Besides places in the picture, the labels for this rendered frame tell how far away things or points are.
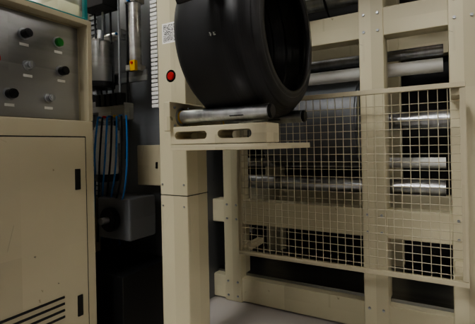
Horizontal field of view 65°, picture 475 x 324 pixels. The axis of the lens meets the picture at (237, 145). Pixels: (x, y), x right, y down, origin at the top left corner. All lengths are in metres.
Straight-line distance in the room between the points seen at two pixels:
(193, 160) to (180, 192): 0.13
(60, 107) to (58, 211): 0.36
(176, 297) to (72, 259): 0.39
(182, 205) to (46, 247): 0.46
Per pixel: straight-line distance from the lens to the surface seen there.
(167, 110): 1.25
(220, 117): 1.17
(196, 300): 1.49
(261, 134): 1.07
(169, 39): 1.44
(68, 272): 1.46
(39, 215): 1.36
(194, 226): 1.40
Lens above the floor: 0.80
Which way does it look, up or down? level
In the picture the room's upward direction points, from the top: 1 degrees counter-clockwise
